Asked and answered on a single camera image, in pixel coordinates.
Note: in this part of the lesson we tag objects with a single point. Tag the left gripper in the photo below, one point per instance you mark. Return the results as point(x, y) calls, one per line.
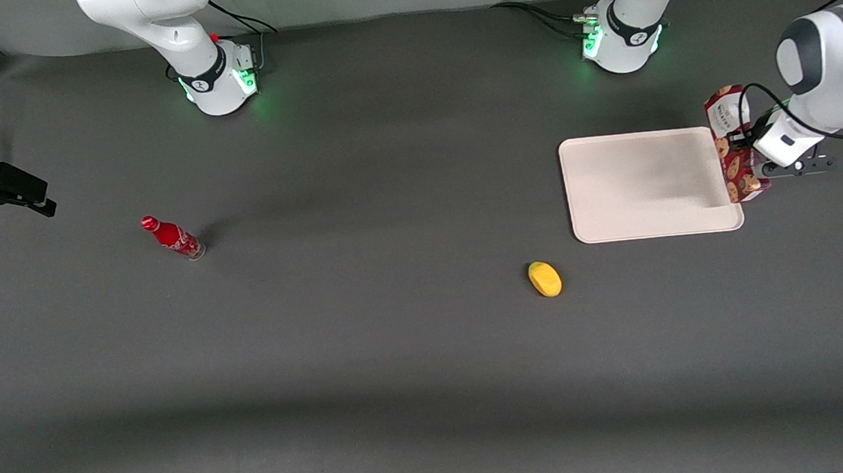
point(739, 140)

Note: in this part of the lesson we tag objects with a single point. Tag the red cookie box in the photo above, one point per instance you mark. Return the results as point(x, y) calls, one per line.
point(742, 175)

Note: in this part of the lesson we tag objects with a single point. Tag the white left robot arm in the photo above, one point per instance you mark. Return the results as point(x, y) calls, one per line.
point(631, 32)

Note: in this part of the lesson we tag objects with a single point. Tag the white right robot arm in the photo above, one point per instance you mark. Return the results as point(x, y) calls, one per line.
point(184, 44)

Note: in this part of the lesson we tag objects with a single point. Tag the white rectangular tray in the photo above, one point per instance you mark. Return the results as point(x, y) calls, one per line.
point(643, 185)

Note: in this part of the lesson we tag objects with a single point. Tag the red soda bottle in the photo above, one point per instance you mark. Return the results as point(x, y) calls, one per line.
point(173, 238)

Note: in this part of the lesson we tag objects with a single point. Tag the yellow mango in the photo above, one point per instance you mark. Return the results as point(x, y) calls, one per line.
point(545, 279)

